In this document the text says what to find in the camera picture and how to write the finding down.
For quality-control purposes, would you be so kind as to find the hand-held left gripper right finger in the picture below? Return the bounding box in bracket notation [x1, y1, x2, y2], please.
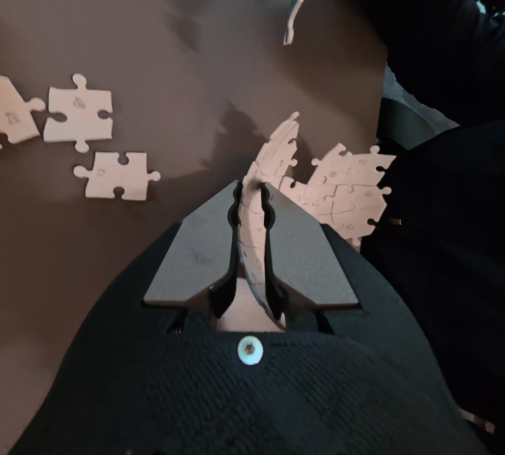
[260, 182, 360, 320]

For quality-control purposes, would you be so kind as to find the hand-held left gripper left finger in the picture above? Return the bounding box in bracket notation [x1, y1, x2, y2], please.
[143, 180, 242, 318]

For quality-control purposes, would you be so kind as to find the partly built puzzle ball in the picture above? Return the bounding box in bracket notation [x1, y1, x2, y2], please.
[236, 111, 397, 323]

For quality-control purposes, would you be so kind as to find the person's right forearm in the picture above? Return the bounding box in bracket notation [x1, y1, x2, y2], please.
[349, 0, 505, 128]

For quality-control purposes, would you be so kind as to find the person's dark-clothed torso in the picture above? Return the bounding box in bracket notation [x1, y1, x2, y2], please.
[361, 120, 505, 455]

